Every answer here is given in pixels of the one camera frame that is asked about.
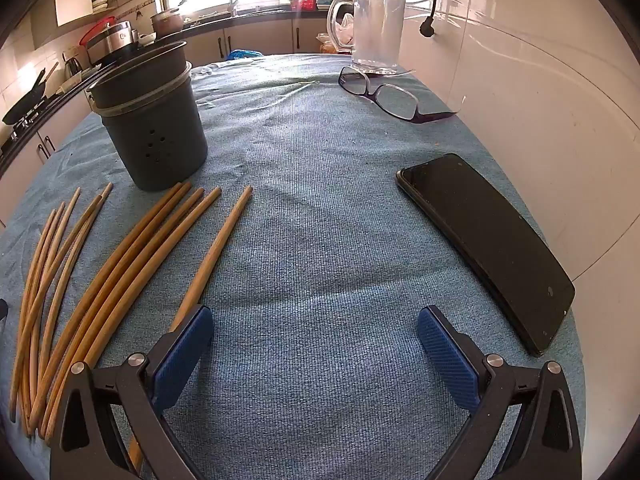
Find brown clay pot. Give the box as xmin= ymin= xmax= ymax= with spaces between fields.
xmin=151 ymin=7 xmax=184 ymax=40

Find bunch of wooden chopsticks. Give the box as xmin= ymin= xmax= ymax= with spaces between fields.
xmin=9 ymin=181 xmax=254 ymax=473

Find black smartphone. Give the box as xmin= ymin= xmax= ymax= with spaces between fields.
xmin=396 ymin=153 xmax=577 ymax=358

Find dark-framed eyeglasses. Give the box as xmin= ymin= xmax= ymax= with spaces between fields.
xmin=338 ymin=65 xmax=459 ymax=125

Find dark grey chopstick holder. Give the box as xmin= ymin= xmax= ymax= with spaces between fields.
xmin=86 ymin=41 xmax=209 ymax=192

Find red plastic strainer bowl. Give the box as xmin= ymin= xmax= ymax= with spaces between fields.
xmin=80 ymin=16 xmax=117 ymax=46

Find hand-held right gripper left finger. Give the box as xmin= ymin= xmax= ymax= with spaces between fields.
xmin=49 ymin=304 xmax=215 ymax=480

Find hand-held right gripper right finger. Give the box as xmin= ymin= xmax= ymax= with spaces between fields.
xmin=417 ymin=305 xmax=583 ymax=480

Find clear plastic bag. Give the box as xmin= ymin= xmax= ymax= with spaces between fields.
xmin=316 ymin=12 xmax=357 ymax=55

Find clear glass mug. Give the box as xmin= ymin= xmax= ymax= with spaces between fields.
xmin=327 ymin=0 xmax=407 ymax=75

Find silver rice cooker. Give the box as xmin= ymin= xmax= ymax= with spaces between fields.
xmin=85 ymin=21 xmax=133 ymax=64

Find light blue towel cloth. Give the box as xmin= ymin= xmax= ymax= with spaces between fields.
xmin=0 ymin=52 xmax=587 ymax=480

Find black frying pan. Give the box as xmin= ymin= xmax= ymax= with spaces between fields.
xmin=2 ymin=69 xmax=48 ymax=126

